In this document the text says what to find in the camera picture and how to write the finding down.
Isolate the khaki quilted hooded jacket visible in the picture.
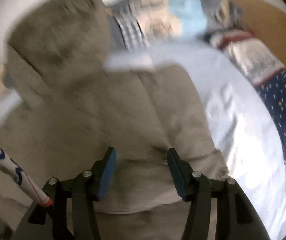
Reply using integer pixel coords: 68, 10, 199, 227
0, 0, 228, 239

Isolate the light blue bed sheet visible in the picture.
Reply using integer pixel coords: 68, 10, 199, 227
104, 41, 286, 239

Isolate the white marker pen red tip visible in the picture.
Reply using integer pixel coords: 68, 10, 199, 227
0, 148, 53, 207

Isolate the navy star patterned pillow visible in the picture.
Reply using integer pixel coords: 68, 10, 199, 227
207, 29, 286, 163

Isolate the wooden headboard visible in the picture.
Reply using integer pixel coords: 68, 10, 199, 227
232, 0, 286, 67

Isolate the patchwork patterned blanket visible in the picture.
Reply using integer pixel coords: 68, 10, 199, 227
107, 0, 243, 51

